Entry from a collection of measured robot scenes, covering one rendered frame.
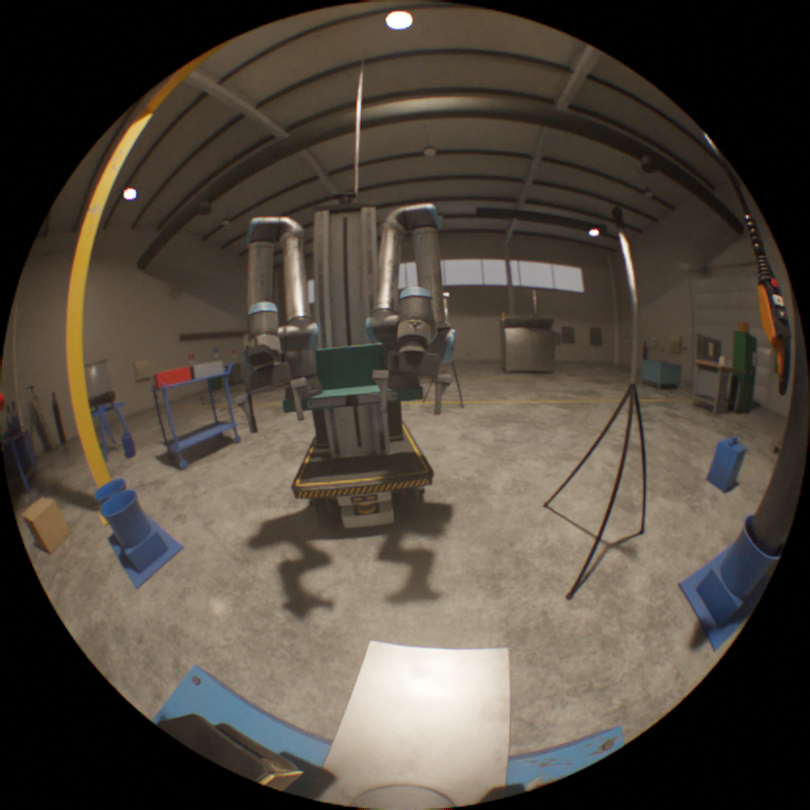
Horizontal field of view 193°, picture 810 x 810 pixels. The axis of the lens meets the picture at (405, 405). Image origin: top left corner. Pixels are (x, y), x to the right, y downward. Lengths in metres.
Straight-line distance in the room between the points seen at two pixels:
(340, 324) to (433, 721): 1.59
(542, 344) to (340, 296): 6.92
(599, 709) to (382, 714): 0.66
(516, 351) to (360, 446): 6.58
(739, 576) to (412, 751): 1.22
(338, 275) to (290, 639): 1.66
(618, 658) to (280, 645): 1.18
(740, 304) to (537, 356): 8.81
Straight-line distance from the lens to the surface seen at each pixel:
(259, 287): 1.09
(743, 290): 11.54
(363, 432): 1.38
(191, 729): 0.50
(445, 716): 0.76
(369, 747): 0.78
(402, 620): 1.01
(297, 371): 1.11
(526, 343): 7.60
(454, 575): 1.12
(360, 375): 1.22
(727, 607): 1.44
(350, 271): 1.37
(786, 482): 1.26
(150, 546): 1.69
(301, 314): 0.86
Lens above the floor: 0.91
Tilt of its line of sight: 14 degrees down
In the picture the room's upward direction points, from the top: 3 degrees counter-clockwise
